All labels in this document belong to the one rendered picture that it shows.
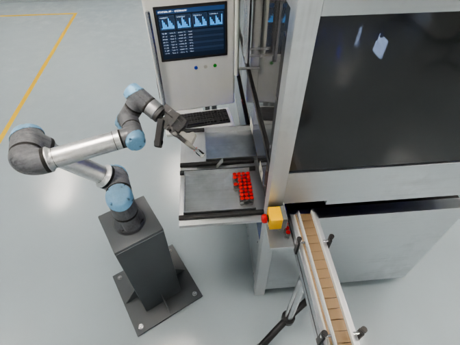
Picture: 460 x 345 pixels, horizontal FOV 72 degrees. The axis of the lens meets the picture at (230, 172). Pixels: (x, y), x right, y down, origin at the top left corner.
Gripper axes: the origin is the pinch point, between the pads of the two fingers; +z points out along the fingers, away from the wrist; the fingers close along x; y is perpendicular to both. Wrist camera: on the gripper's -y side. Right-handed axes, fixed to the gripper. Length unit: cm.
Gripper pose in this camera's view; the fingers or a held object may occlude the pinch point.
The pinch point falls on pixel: (193, 149)
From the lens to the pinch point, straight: 129.8
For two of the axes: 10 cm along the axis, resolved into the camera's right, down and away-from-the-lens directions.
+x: -0.2, -0.3, 10.0
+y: 6.4, -7.7, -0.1
